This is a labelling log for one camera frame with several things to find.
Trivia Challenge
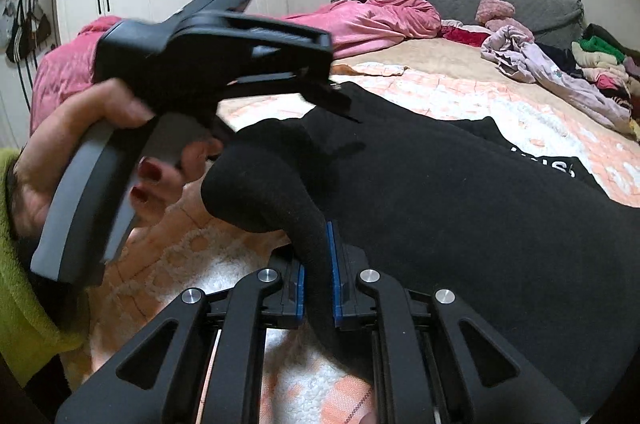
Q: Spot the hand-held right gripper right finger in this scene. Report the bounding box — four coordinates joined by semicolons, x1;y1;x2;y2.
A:
326;221;582;424

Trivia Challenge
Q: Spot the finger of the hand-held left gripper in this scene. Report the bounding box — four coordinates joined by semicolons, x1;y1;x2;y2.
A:
299;75;363;124

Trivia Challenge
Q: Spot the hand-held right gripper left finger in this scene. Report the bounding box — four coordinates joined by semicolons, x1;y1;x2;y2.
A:
55;253;307;424

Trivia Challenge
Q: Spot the black printed t-shirt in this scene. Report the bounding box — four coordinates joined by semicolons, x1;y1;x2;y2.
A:
200;82;640;415

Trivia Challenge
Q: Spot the person's left forearm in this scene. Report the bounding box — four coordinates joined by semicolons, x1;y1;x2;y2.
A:
0;147;86;385

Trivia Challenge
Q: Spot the pile of mixed clothes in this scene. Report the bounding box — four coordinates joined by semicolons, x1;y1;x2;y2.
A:
545;23;640;140

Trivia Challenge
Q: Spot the person's left hand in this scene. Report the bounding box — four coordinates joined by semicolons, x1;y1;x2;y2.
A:
11;77;226;251

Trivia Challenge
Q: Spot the pink duvet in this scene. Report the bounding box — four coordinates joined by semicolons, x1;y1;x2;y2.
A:
30;0;442;135

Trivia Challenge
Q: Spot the bed with beige sheet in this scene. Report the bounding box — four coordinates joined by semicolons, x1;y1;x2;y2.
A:
330;37;640;145

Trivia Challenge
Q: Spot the peach white patterned blanket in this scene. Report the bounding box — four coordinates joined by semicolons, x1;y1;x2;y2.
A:
65;62;640;424

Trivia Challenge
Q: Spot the red cloth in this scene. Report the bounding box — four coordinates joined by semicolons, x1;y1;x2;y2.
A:
442;24;493;48

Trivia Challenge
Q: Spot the dark hanging bag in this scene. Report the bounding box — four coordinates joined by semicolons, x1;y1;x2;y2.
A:
27;0;53;41

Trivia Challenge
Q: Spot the pink fluffy cloth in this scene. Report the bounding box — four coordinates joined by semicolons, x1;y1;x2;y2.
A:
475;0;516;25

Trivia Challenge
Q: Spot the black white hanging bag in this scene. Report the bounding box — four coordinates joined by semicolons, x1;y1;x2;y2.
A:
5;0;32;61

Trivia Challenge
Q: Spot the lilac crumpled garment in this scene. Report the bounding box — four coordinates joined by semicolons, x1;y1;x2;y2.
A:
480;24;633;132

